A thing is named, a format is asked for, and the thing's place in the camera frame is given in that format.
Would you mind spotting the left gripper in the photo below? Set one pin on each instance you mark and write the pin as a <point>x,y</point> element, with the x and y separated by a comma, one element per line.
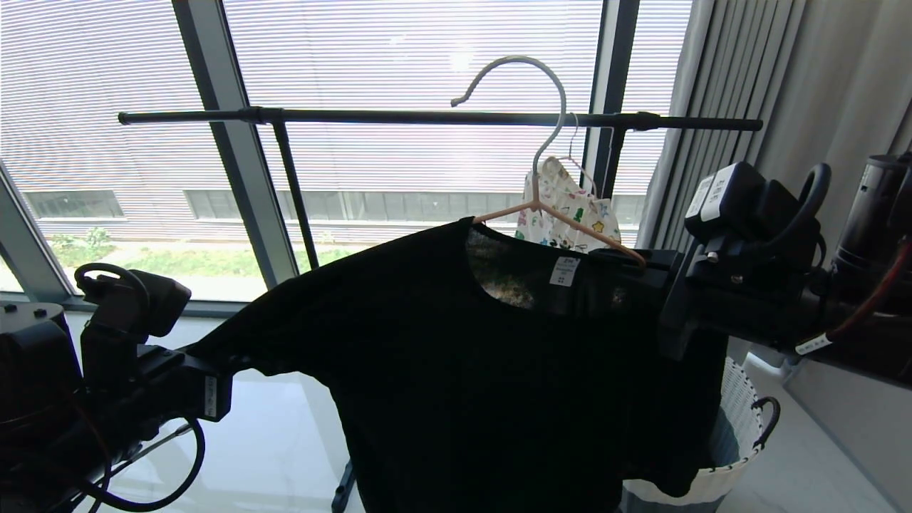
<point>178,388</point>

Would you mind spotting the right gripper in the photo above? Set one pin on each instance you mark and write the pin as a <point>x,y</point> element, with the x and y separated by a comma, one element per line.
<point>719,299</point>

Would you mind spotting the cream printed garment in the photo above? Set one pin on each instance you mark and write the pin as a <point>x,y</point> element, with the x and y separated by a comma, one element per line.
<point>566,210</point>

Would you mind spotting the pink clothes hanger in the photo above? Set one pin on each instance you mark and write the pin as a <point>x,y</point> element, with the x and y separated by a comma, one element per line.
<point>552,146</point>
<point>574,146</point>

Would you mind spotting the black garment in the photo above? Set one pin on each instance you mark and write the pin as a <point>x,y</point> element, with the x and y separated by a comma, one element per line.
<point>463,385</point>

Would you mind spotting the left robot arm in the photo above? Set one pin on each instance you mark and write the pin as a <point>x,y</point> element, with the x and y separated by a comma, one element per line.
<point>43,399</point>

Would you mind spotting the white laundry basket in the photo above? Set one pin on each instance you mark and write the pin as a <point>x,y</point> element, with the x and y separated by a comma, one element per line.
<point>737,427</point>

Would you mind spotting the black clothes rack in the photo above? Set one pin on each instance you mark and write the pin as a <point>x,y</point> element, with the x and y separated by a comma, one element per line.
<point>399,117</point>

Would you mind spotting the white pipe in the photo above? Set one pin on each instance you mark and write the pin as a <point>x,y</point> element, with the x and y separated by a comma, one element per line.
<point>773,363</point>

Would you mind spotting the grey curtain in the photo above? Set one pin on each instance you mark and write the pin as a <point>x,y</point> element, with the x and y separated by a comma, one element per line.
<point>769,92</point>

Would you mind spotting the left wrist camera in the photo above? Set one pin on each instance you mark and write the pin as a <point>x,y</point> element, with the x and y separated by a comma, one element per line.
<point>132,306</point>

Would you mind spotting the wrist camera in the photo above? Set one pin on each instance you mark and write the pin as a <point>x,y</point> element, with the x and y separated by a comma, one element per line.
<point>755,206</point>
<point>132,306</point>

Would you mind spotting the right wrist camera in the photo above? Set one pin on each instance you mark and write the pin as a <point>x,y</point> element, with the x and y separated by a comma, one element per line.
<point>755,206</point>

